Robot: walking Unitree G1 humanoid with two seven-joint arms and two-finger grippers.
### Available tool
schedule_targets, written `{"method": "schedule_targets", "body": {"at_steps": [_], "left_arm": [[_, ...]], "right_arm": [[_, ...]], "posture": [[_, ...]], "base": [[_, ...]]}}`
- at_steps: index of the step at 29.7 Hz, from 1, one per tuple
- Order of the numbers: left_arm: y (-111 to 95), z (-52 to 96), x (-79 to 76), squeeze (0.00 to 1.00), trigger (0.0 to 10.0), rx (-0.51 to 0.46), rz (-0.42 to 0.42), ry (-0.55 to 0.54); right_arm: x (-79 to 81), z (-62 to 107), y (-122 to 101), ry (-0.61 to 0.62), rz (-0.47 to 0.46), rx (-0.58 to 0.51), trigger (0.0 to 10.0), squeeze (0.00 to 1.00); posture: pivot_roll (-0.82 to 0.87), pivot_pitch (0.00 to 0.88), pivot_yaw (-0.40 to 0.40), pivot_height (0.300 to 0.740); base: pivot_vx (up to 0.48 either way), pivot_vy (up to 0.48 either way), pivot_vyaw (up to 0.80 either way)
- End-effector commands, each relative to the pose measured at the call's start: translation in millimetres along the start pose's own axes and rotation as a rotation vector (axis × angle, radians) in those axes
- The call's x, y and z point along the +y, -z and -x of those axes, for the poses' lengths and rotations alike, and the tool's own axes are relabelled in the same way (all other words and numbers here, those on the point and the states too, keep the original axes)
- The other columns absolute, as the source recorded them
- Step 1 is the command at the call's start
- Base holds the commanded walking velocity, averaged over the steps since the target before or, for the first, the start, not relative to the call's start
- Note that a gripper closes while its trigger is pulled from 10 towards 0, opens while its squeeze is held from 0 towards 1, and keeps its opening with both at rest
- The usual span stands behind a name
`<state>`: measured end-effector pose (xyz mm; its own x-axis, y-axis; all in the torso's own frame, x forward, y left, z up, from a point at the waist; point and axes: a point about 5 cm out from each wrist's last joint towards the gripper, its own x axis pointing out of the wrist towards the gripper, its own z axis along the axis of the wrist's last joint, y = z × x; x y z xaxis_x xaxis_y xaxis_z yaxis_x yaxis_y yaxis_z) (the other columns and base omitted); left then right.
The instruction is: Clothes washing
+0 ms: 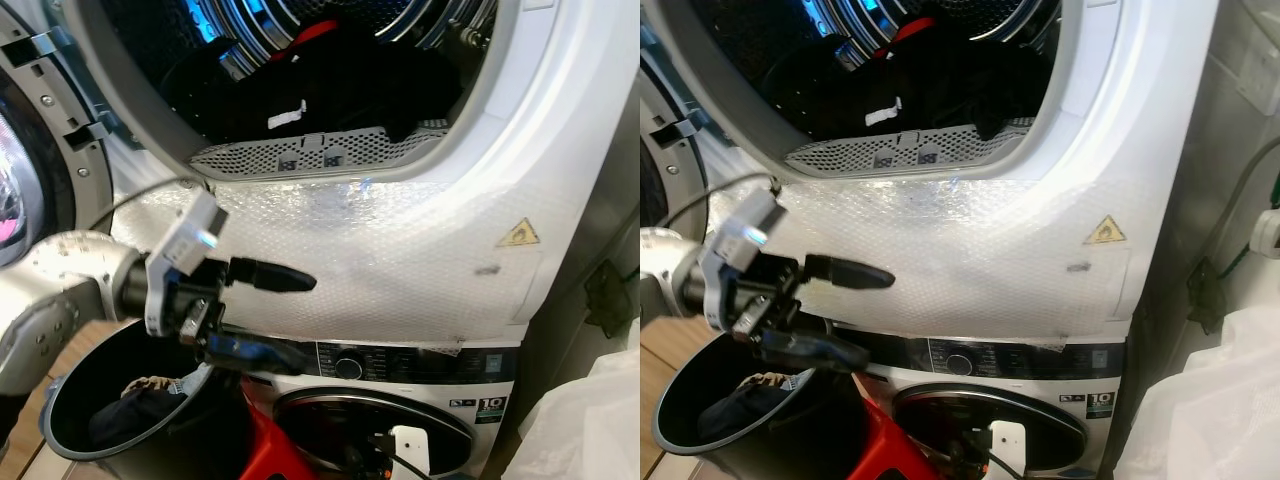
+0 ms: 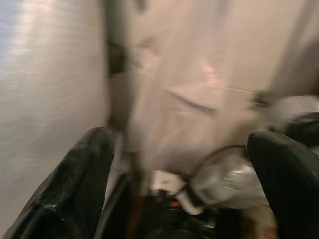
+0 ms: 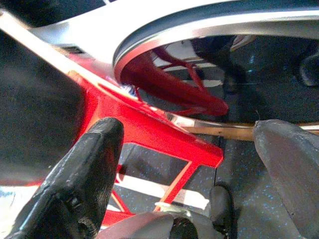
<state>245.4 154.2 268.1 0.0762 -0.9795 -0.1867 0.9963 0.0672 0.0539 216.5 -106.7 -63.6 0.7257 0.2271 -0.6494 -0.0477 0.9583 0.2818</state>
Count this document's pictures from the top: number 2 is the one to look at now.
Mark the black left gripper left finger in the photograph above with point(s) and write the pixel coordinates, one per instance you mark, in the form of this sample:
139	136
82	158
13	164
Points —
74	179

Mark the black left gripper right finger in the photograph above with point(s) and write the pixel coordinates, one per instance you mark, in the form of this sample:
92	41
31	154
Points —
286	179

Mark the white washing machine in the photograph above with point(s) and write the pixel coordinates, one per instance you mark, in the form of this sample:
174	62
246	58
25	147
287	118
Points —
49	87

